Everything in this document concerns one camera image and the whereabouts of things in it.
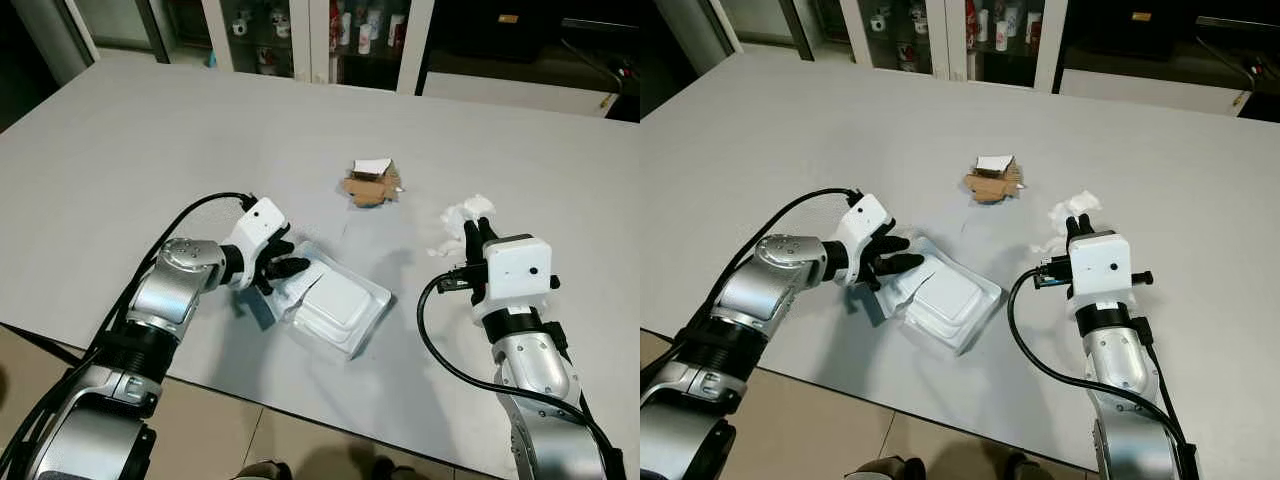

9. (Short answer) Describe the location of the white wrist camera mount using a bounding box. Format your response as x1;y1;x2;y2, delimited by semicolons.
1066;231;1134;319
822;193;894;286
221;196;292;291
470;234;557;323

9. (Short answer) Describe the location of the white board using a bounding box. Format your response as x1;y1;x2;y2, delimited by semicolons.
1058;68;1251;116
423;72;613;118

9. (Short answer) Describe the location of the white glass door cabinet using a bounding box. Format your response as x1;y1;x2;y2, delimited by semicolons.
60;0;437;97
655;0;1069;93

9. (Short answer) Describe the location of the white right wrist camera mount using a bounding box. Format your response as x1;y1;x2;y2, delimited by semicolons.
1066;231;1134;319
470;234;557;323

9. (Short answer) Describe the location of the black cabinet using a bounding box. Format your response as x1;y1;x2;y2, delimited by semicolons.
430;0;641;123
1060;0;1280;121

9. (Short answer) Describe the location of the white tissue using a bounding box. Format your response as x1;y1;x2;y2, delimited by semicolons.
427;193;498;258
1035;190;1104;253

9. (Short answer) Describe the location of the brown cardboard box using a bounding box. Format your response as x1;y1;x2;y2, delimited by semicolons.
963;165;1028;206
342;165;405;209

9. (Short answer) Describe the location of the white foam food container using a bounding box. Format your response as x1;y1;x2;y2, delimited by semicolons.
880;237;1004;356
268;240;394;359

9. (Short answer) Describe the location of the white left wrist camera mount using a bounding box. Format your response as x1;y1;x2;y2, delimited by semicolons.
822;193;894;286
221;196;292;291

